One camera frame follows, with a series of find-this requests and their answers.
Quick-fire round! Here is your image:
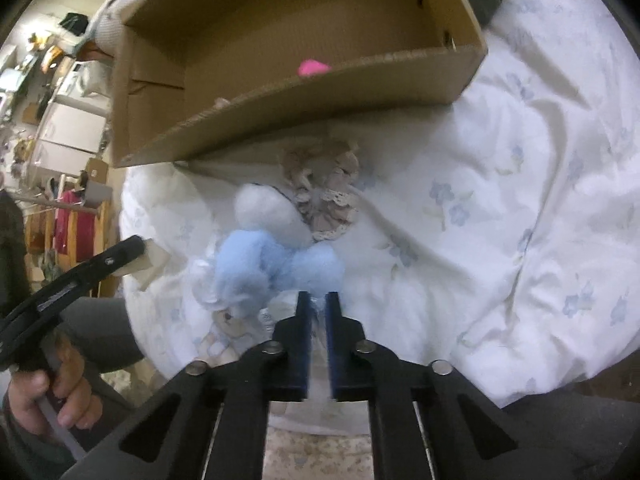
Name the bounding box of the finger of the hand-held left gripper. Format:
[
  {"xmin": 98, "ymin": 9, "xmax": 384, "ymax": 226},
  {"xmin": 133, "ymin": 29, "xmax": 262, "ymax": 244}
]
[{"xmin": 69, "ymin": 234, "xmax": 147, "ymax": 289}]

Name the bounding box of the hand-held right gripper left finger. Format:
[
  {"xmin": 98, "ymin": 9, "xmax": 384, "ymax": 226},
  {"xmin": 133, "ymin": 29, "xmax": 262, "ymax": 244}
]
[{"xmin": 57, "ymin": 291, "xmax": 313, "ymax": 480}]

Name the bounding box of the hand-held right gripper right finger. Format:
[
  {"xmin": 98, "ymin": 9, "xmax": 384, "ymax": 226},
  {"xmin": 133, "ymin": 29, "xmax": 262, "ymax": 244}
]
[{"xmin": 326, "ymin": 291, "xmax": 593, "ymax": 480}]

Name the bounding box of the blue and white plush toy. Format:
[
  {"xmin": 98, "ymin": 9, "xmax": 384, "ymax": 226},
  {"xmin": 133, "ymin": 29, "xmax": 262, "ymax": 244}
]
[{"xmin": 190, "ymin": 182, "xmax": 347, "ymax": 322}]

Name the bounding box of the brown cardboard box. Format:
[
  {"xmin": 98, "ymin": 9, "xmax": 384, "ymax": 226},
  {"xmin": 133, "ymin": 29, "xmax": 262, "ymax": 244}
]
[{"xmin": 109, "ymin": 0, "xmax": 489, "ymax": 169}]

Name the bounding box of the pink soft toy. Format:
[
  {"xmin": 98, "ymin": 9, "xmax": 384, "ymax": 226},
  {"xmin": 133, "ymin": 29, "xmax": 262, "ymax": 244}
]
[{"xmin": 298, "ymin": 59, "xmax": 332, "ymax": 79}]

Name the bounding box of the person's left hand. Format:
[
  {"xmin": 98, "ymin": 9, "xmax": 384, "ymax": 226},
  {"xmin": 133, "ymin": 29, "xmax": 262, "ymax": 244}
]
[{"xmin": 9, "ymin": 332, "xmax": 95, "ymax": 432}]

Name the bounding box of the cream foam block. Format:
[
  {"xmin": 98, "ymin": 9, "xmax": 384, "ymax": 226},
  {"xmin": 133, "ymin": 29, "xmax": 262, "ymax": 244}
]
[{"xmin": 122, "ymin": 239, "xmax": 172, "ymax": 292}]

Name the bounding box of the red cloth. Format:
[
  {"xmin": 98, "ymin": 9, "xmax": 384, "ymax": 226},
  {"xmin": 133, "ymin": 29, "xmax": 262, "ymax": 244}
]
[{"xmin": 54, "ymin": 189, "xmax": 98, "ymax": 263}]

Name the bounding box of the wooden rack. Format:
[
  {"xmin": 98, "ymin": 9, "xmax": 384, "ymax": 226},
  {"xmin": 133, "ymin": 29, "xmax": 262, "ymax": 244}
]
[{"xmin": 24, "ymin": 172, "xmax": 121, "ymax": 301}]

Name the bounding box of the bear printed cloth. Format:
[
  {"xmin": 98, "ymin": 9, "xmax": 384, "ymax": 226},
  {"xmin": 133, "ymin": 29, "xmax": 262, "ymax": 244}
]
[{"xmin": 197, "ymin": 309, "xmax": 261, "ymax": 366}]

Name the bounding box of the white drawer cabinet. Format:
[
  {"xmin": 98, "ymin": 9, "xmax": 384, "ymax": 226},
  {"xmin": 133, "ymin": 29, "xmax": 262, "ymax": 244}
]
[{"xmin": 27, "ymin": 91, "xmax": 112, "ymax": 183}]

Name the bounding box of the beige lace cloth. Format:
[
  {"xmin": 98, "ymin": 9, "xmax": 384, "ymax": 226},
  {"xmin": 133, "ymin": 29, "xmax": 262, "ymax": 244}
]
[{"xmin": 279, "ymin": 139, "xmax": 362, "ymax": 242}]

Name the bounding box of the white floral blanket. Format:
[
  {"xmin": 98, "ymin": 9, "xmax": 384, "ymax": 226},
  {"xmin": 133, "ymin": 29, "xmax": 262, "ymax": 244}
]
[{"xmin": 119, "ymin": 0, "xmax": 640, "ymax": 436}]

